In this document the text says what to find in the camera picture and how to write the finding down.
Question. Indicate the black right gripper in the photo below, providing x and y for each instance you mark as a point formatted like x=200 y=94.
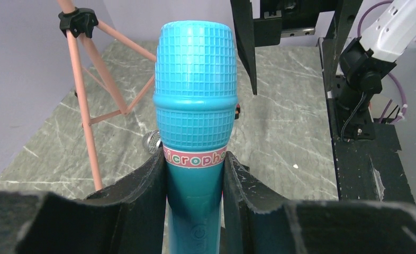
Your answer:
x=292 y=23

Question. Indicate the blue toy microphone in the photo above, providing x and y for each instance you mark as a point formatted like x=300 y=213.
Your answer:
x=195 y=99

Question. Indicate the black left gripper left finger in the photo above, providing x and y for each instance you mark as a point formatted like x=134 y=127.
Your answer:
x=125 y=217

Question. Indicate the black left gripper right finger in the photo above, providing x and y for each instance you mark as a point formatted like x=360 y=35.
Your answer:
x=259 y=220

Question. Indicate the black glitter microphone silver head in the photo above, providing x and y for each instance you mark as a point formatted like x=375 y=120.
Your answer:
x=152 y=141

